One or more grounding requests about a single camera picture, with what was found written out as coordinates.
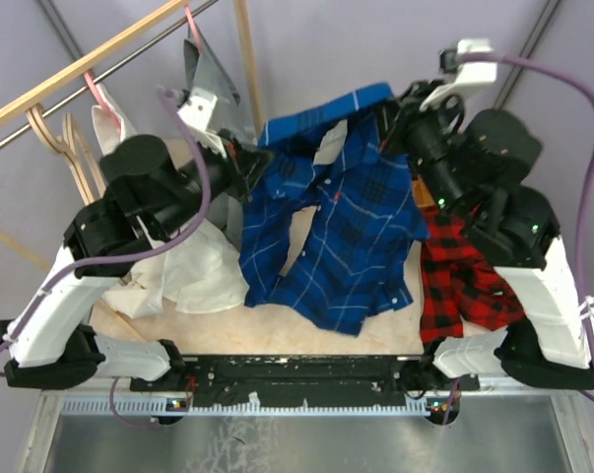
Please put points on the wooden clothes rack frame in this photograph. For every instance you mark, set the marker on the wooden clothes rack frame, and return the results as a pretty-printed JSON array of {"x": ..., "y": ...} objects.
[{"x": 244, "y": 31}]

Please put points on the red black plaid shirt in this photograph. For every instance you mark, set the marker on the red black plaid shirt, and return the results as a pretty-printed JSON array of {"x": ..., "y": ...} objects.
[{"x": 459, "y": 284}]

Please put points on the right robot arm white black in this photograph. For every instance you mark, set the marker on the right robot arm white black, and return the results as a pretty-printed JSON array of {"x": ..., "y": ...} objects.
[{"x": 474, "y": 169}]

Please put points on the blue plaid shirt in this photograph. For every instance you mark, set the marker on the blue plaid shirt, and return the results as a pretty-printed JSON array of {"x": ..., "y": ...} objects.
[{"x": 331, "y": 222}]

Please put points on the wooden compartment tray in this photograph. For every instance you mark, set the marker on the wooden compartment tray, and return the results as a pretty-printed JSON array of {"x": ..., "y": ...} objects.
[{"x": 421, "y": 195}]

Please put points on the white shirt on hanger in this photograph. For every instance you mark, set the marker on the white shirt on hanger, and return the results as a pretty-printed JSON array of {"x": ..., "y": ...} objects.
[{"x": 201, "y": 275}]

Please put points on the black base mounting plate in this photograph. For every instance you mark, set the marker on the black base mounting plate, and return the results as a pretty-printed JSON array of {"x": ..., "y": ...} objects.
[{"x": 327, "y": 381}]

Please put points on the metal hanging rod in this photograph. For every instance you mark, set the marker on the metal hanging rod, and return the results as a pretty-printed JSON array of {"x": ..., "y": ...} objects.
[{"x": 145, "y": 48}]

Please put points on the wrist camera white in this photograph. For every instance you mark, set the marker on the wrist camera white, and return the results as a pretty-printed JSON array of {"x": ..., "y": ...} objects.
[
  {"x": 198, "y": 113},
  {"x": 466, "y": 77}
]

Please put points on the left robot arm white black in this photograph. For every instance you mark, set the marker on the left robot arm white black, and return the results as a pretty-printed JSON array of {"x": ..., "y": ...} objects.
[{"x": 149, "y": 206}]

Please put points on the beige hanger front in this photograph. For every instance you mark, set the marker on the beige hanger front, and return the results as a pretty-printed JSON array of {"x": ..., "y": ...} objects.
[{"x": 45, "y": 133}]

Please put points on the beige hanger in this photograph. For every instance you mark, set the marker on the beige hanger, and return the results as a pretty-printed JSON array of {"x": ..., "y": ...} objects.
[
  {"x": 45, "y": 133},
  {"x": 81, "y": 160}
]

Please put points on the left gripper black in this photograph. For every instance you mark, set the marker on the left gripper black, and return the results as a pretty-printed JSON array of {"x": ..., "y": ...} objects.
[{"x": 243, "y": 166}]

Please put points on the aluminium rail with cable duct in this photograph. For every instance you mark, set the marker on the aluminium rail with cable duct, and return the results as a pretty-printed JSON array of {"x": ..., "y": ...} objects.
[{"x": 169, "y": 405}]

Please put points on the pink hanger under white shirt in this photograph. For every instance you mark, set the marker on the pink hanger under white shirt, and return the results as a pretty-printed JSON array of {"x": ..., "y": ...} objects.
[{"x": 107, "y": 120}]

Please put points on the pink hanger under grey shirt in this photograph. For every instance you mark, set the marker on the pink hanger under grey shirt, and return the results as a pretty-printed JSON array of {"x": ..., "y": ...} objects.
[{"x": 193, "y": 28}]

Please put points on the beige hanger back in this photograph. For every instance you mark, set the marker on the beige hanger back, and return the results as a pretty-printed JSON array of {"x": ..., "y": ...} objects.
[{"x": 81, "y": 160}]

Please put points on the grey shirt on hanger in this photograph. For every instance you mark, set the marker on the grey shirt on hanger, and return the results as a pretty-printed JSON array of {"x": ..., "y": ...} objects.
[{"x": 203, "y": 70}]

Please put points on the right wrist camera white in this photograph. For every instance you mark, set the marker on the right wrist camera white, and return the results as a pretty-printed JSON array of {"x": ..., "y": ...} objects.
[{"x": 466, "y": 77}]

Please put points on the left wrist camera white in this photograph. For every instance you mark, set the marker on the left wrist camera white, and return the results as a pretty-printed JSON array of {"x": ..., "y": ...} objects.
[{"x": 198, "y": 113}]

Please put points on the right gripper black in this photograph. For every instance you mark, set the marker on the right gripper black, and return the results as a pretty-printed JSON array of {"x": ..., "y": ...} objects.
[{"x": 397, "y": 115}]

